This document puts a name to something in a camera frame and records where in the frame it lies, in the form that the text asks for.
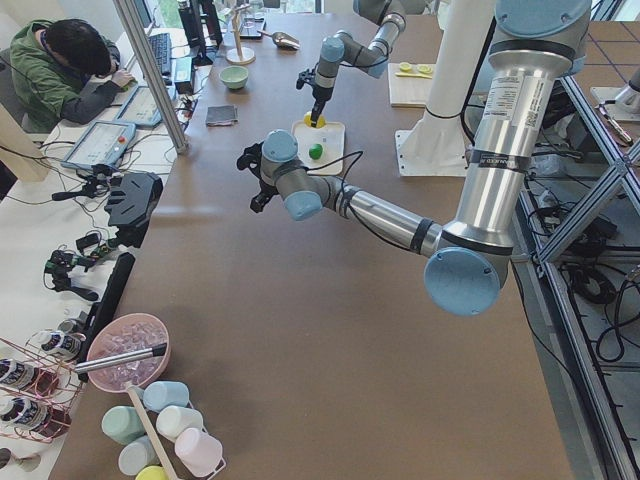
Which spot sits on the green lime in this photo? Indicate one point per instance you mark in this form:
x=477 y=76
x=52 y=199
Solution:
x=315 y=151

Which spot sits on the lemon slice right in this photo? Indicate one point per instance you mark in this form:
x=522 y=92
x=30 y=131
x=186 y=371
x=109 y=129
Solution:
x=424 y=69

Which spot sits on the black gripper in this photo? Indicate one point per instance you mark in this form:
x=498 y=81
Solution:
x=264 y=189
x=319 y=96

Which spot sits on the light blue cup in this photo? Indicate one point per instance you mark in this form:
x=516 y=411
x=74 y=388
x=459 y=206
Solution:
x=161 y=394

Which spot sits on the silver metal scoop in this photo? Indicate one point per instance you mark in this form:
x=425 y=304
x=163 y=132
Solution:
x=282 y=40

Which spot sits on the white rabbit tray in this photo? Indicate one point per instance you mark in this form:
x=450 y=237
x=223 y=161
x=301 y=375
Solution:
x=331 y=137

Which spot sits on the mint green bowl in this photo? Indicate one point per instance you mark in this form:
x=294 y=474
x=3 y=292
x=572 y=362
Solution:
x=234 y=77

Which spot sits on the person in green jacket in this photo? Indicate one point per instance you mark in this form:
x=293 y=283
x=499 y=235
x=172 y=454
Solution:
x=64 y=70

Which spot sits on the teach pendant lower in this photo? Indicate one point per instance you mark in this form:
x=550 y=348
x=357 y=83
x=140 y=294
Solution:
x=102 y=144

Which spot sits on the grey folded cloth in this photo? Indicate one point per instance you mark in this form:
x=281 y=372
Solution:
x=224 y=115

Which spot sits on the yellow lemon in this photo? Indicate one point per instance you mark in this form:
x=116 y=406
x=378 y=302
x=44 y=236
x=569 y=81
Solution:
x=314 y=122

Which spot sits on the mint green cup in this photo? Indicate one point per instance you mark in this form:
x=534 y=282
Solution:
x=122 y=424

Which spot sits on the lemon slice left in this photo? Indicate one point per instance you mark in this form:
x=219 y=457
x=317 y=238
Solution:
x=405 y=66

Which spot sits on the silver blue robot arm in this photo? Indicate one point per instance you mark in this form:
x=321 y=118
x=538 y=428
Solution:
x=496 y=68
x=341 y=49

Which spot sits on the aluminium frame post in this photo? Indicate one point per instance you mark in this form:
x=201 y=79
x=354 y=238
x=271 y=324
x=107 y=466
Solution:
x=137 y=36

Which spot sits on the black keyboard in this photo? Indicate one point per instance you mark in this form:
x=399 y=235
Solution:
x=161 y=46

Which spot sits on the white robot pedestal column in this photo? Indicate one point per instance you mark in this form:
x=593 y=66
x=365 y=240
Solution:
x=435 y=146

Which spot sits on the teach pendant upper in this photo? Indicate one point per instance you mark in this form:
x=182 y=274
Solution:
x=140 y=108

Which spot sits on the wooden mug tree stand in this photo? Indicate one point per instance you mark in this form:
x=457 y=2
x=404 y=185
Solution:
x=238 y=54

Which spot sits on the copper wire bottle rack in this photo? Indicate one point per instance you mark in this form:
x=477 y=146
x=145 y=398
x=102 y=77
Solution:
x=38 y=393

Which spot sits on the pink bowl with ice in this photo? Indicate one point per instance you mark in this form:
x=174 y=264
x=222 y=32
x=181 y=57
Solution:
x=124 y=335

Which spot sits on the yellow plastic knife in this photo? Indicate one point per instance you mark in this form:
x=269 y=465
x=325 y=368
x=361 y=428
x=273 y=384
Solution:
x=412 y=75

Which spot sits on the pink cup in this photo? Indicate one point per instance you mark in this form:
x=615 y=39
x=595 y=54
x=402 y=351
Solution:
x=200 y=452

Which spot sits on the wooden cutting board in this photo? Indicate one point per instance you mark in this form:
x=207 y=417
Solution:
x=408 y=92

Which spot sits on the lemon slice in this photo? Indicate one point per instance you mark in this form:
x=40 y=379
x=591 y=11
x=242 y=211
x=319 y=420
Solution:
x=424 y=69
x=405 y=66

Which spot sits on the white cup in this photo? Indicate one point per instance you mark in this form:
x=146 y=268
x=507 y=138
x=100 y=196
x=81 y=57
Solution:
x=172 y=421

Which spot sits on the teach pendant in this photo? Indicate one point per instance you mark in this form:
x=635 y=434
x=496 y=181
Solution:
x=102 y=144
x=140 y=108

